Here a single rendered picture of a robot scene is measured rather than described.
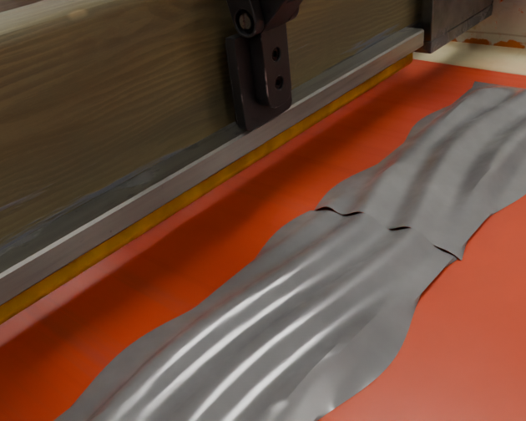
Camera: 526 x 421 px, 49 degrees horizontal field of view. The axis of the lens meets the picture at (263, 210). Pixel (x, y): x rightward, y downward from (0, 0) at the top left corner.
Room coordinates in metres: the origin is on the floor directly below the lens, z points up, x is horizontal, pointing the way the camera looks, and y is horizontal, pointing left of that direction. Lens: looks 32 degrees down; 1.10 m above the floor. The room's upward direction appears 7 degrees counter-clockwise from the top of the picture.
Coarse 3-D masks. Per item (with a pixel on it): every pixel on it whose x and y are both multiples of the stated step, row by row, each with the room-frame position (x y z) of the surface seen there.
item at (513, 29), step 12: (504, 0) 0.41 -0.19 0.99; (516, 0) 0.41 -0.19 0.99; (492, 12) 0.42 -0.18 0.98; (504, 12) 0.41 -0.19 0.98; (516, 12) 0.41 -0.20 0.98; (480, 24) 0.43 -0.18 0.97; (492, 24) 0.42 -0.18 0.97; (504, 24) 0.41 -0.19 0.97; (516, 24) 0.41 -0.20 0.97; (468, 36) 0.43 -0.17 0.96; (480, 36) 0.43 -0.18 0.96; (492, 36) 0.42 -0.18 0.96; (504, 36) 0.41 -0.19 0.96; (516, 36) 0.41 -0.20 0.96
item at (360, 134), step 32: (416, 64) 0.40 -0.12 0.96; (448, 64) 0.39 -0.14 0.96; (384, 96) 0.35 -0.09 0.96; (416, 96) 0.34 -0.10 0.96; (448, 96) 0.33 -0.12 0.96; (320, 128) 0.31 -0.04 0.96; (352, 128) 0.31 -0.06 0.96; (384, 128) 0.30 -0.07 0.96; (288, 160) 0.27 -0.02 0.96; (320, 160) 0.27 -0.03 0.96; (352, 160) 0.27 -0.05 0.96; (288, 192) 0.24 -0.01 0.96; (320, 192) 0.24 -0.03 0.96; (512, 224) 0.19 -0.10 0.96; (480, 256) 0.17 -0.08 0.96; (512, 256) 0.17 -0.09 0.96
